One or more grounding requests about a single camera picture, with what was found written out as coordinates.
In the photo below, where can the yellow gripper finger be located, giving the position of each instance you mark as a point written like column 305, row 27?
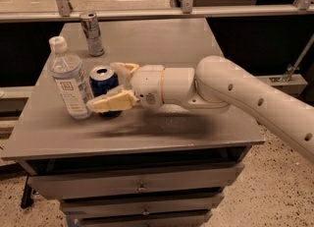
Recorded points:
column 123, row 100
column 124, row 72

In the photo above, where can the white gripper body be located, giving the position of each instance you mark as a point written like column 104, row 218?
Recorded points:
column 146, row 85

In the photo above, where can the blue pepsi can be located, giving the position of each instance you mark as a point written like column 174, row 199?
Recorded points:
column 102, row 79

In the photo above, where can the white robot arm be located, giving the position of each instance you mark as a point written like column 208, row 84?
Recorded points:
column 214, row 85

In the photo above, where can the clear plastic water bottle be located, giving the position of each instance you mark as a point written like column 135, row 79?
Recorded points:
column 69, row 76

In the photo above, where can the silver energy drink can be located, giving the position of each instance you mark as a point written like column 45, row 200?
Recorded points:
column 92, row 32

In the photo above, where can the grey drawer cabinet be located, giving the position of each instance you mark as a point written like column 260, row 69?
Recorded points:
column 48, row 142

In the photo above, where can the top grey drawer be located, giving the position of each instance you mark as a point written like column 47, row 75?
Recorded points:
column 135, row 181

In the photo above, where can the grey drawer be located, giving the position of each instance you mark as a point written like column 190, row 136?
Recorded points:
column 135, row 181
column 141, row 204
column 165, row 219

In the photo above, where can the middle grey drawer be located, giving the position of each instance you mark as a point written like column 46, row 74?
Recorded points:
column 141, row 204

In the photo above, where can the bottom grey drawer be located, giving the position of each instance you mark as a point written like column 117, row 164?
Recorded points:
column 165, row 219

